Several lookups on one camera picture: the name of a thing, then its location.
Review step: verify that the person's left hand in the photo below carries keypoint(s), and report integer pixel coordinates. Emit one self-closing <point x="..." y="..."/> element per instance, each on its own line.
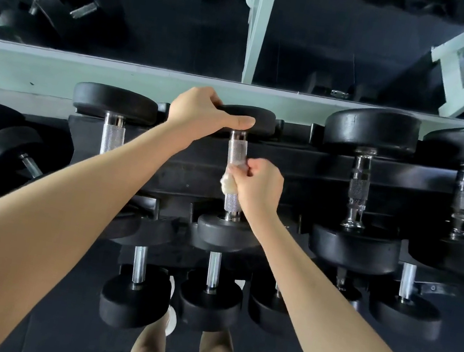
<point x="194" y="113"/>

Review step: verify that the person's right hand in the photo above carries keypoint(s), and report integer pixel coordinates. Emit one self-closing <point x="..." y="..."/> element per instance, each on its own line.
<point x="260" y="192"/>

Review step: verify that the white wet wipe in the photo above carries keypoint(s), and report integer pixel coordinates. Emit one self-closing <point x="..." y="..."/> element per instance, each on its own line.
<point x="227" y="184"/>

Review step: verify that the person's right forearm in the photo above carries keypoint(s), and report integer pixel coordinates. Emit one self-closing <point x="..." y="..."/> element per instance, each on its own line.
<point x="341" y="345"/>

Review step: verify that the person's left forearm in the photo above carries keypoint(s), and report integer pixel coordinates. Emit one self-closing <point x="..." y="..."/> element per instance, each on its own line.
<point x="33" y="237"/>

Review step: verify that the black dumbbell rack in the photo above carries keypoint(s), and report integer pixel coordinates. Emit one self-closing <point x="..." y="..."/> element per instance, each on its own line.
<point x="187" y="174"/>

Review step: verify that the person's right white sneaker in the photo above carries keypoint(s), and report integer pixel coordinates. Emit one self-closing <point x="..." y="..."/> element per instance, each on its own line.
<point x="240" y="283"/>

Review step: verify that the person's white sneaker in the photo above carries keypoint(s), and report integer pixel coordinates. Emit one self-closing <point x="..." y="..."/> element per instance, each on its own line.
<point x="240" y="283"/>
<point x="171" y="320"/>

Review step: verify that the person's left white sneaker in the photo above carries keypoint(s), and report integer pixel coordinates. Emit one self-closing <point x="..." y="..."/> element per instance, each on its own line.
<point x="171" y="320"/>

